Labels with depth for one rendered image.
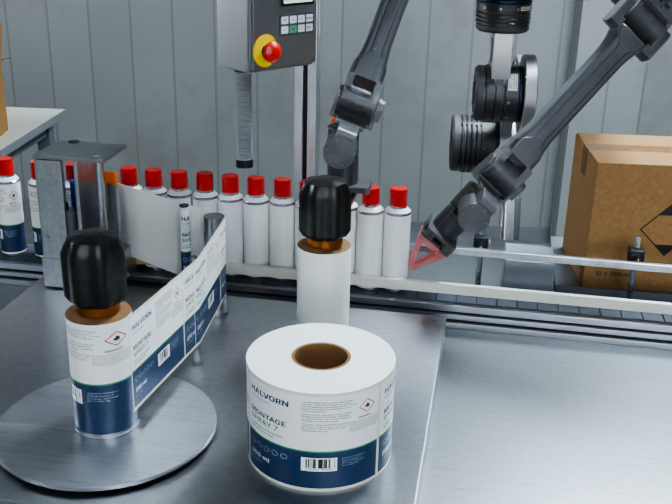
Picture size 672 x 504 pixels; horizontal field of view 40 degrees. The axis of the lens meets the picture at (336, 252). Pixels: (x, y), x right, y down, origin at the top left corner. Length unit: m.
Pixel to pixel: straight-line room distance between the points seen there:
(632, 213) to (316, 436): 0.97
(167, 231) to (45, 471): 0.63
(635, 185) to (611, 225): 0.09
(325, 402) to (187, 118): 3.51
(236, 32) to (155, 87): 2.85
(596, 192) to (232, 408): 0.88
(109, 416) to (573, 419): 0.72
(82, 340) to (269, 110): 3.32
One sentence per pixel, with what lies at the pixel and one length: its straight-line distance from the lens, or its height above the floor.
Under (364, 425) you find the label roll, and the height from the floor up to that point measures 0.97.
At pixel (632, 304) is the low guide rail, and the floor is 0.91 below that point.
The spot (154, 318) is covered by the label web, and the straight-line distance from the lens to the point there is 1.35.
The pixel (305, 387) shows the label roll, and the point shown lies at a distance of 1.17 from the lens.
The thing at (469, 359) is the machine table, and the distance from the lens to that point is 1.68.
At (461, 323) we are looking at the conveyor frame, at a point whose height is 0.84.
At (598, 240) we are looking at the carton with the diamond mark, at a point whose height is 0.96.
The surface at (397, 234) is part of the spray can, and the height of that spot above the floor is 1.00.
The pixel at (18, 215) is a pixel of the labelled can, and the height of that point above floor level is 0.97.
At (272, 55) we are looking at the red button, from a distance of 1.72.
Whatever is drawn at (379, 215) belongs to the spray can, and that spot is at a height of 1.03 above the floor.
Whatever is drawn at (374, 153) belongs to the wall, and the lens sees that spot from 4.50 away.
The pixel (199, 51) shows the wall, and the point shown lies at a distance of 4.51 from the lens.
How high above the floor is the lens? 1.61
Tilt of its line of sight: 21 degrees down
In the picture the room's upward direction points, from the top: 1 degrees clockwise
